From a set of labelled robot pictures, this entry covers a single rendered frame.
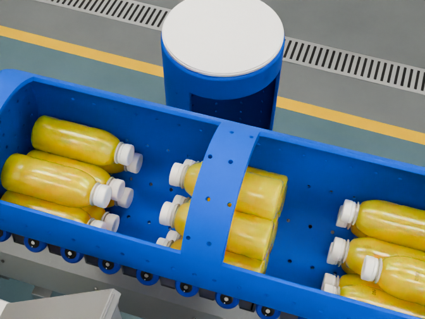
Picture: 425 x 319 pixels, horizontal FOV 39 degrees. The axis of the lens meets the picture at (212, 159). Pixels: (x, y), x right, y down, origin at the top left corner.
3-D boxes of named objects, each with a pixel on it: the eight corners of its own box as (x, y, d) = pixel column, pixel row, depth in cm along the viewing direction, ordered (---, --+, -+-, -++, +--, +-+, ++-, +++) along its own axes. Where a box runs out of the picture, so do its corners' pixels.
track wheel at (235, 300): (242, 294, 104) (244, 289, 106) (219, 283, 104) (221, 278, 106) (233, 314, 105) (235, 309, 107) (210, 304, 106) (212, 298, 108)
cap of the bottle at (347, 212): (354, 201, 103) (344, 199, 104) (356, 201, 100) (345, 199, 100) (349, 223, 103) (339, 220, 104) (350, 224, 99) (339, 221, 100)
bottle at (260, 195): (272, 226, 94) (172, 199, 97) (277, 214, 101) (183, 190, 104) (281, 185, 93) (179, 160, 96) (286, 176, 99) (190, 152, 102)
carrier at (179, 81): (159, 224, 207) (218, 278, 196) (134, 33, 136) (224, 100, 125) (217, 176, 219) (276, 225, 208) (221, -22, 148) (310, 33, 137)
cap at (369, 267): (370, 284, 95) (358, 281, 95) (375, 260, 96) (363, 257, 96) (374, 280, 91) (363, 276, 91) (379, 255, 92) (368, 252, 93)
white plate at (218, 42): (136, 29, 135) (136, 33, 136) (224, 93, 124) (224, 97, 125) (221, -25, 147) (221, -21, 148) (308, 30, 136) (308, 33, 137)
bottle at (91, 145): (31, 116, 107) (119, 138, 104) (49, 112, 114) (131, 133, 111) (27, 152, 109) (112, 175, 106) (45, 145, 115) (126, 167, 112)
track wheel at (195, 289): (201, 282, 105) (204, 277, 107) (178, 271, 106) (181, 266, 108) (192, 302, 107) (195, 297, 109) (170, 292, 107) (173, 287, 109)
